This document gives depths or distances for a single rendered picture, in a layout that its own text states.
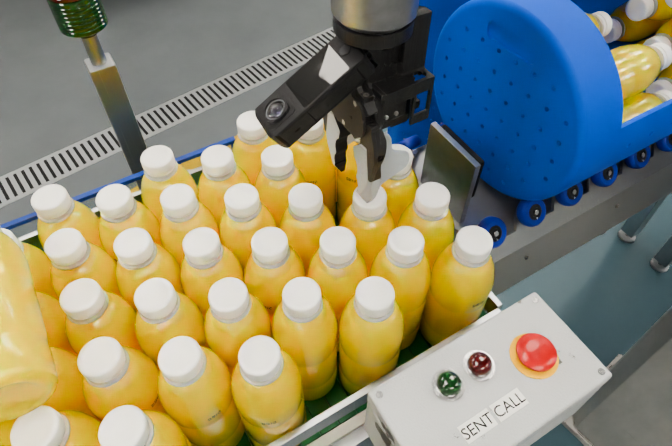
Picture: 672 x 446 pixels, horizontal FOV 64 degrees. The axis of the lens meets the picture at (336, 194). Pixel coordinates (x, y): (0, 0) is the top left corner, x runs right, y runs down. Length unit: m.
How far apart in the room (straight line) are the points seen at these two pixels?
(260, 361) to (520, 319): 0.25
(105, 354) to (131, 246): 0.12
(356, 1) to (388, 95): 0.10
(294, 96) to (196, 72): 2.20
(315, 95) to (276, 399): 0.28
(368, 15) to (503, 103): 0.35
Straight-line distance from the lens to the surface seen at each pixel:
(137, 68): 2.79
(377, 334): 0.56
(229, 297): 0.55
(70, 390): 0.61
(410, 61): 0.53
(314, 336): 0.57
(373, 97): 0.50
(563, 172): 0.73
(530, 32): 0.69
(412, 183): 0.68
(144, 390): 0.59
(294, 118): 0.48
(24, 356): 0.51
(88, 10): 0.80
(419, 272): 0.60
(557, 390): 0.54
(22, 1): 3.56
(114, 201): 0.66
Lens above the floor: 1.57
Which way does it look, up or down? 50 degrees down
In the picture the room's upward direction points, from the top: straight up
